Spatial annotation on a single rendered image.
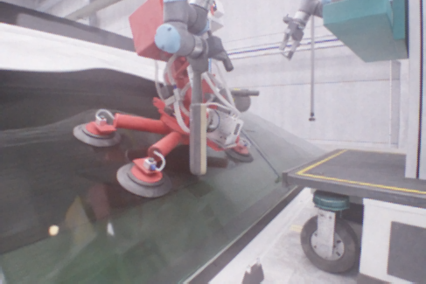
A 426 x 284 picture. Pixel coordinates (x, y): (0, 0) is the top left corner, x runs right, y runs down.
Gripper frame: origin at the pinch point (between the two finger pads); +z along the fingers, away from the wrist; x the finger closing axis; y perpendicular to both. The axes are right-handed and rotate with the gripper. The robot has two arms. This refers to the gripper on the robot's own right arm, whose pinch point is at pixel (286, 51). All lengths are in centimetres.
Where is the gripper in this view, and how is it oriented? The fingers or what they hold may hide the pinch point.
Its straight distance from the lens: 142.0
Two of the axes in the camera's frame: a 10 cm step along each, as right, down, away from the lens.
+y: 7.3, 4.2, -5.3
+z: -4.0, 9.0, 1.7
